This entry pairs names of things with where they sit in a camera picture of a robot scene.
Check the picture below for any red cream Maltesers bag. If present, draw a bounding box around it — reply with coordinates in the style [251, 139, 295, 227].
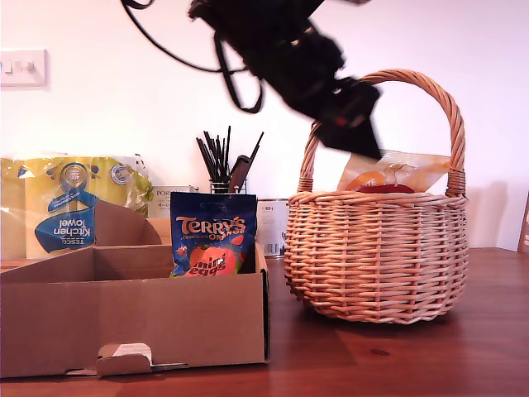
[336, 149, 452, 195]

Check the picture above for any blue Terry's orange eggs bag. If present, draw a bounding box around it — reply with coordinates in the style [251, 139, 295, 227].
[169, 191, 258, 280]

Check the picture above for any white Porlex box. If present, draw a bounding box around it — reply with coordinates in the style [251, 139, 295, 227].
[150, 185, 200, 219]

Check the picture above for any brown cardboard box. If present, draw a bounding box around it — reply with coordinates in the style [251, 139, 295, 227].
[0, 200, 272, 380]

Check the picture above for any single slanted black stick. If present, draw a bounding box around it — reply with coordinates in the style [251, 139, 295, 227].
[244, 132, 265, 169]

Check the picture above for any dark brown wooden spatula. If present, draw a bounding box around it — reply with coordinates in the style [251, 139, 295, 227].
[226, 155, 251, 194]

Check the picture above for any tin can with white label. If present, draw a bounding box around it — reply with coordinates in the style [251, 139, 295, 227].
[255, 198, 291, 259]

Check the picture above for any bundle of black sticks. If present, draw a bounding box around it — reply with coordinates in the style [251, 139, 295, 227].
[195, 126, 232, 184]

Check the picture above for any wooden board with white dots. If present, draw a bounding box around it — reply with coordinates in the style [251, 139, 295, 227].
[517, 202, 529, 254]

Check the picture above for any yellow kitchen towel pack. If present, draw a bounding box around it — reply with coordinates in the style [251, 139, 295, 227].
[0, 153, 154, 261]

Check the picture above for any woven wicker basket with handle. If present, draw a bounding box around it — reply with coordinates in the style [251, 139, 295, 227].
[284, 69, 470, 325]

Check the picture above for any thick black looped cable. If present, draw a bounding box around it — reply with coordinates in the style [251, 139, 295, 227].
[213, 36, 265, 114]

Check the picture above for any wire utensil holder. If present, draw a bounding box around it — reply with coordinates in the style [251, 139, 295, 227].
[208, 177, 249, 195]

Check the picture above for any thin black cable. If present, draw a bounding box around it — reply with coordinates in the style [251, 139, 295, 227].
[121, 0, 226, 74]

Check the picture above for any white wall light switch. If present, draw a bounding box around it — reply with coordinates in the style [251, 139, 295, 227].
[0, 49, 47, 88]

